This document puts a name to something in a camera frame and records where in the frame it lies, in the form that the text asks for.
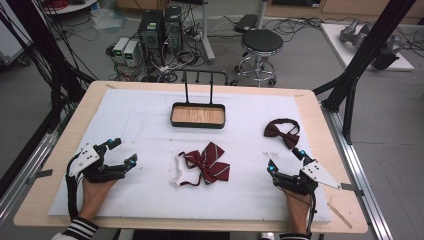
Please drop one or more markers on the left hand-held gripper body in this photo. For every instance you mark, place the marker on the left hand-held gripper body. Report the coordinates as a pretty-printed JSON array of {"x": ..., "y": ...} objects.
[{"x": 87, "y": 159}]

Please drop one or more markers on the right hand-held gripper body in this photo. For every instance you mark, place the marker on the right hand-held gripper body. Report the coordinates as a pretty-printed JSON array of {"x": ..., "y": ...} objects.
[{"x": 316, "y": 175}]

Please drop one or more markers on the plain maroon bow tie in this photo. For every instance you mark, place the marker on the plain maroon bow tie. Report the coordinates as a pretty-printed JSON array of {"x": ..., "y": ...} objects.
[{"x": 288, "y": 138}]

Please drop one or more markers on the striped maroon bow tie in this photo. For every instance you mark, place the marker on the striped maroon bow tie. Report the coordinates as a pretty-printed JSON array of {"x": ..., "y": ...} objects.
[{"x": 210, "y": 163}]

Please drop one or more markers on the black hook rack wooden tray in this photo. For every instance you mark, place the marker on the black hook rack wooden tray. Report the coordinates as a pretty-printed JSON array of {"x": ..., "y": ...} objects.
[{"x": 196, "y": 115}]

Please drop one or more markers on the person's left hand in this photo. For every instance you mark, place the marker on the person's left hand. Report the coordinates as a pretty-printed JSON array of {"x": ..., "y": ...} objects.
[{"x": 96, "y": 191}]

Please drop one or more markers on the person's right hand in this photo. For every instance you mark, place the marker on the person's right hand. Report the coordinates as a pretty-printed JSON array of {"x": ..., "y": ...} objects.
[{"x": 296, "y": 205}]

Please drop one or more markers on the white foam mat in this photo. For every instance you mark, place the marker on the white foam mat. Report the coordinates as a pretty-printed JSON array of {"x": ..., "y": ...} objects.
[{"x": 150, "y": 196}]

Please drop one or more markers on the thin wooden stick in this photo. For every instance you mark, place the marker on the thin wooden stick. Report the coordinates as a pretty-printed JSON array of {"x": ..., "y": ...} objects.
[{"x": 340, "y": 215}]

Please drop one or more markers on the white power supply unit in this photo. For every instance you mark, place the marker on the white power supply unit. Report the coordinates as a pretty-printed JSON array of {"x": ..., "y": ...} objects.
[
  {"x": 131, "y": 53},
  {"x": 119, "y": 46}
]

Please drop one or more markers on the computer towers on floor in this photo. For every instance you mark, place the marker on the computer towers on floor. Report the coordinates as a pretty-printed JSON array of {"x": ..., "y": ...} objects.
[{"x": 186, "y": 60}]

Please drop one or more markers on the large black computer tower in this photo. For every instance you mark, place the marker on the large black computer tower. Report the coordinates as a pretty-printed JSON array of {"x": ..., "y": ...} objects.
[{"x": 151, "y": 36}]

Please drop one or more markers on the white floor board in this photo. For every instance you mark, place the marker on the white floor board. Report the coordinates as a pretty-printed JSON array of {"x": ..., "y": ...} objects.
[{"x": 336, "y": 43}]

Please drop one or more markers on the black round stool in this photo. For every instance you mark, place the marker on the black round stool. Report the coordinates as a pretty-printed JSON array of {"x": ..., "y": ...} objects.
[{"x": 262, "y": 40}]

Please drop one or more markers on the clear plastic bag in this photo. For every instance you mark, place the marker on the clear plastic bag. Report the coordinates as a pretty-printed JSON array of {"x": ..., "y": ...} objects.
[{"x": 106, "y": 18}]

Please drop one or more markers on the slim black computer tower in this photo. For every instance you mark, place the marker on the slim black computer tower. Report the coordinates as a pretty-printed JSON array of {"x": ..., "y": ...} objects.
[{"x": 173, "y": 28}]

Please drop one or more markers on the grey stand leg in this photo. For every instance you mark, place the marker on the grey stand leg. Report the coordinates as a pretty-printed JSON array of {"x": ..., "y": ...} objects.
[{"x": 207, "y": 40}]

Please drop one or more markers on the round white table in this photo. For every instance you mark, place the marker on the round white table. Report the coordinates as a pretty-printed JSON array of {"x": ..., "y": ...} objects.
[{"x": 70, "y": 7}]

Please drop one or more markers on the black flat box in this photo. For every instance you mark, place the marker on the black flat box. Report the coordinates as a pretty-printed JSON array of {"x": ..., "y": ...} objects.
[{"x": 246, "y": 22}]

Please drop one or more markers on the grey metal bracket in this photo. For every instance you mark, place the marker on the grey metal bracket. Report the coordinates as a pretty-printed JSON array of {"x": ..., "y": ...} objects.
[
  {"x": 41, "y": 174},
  {"x": 350, "y": 187}
]

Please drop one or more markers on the aluminium rail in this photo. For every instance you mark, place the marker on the aluminium rail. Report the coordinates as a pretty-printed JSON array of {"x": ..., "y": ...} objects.
[
  {"x": 23, "y": 170},
  {"x": 358, "y": 166}
]

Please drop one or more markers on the black metal frame stand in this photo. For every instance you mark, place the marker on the black metal frame stand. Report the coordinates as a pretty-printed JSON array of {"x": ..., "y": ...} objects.
[
  {"x": 33, "y": 40},
  {"x": 370, "y": 50}
]

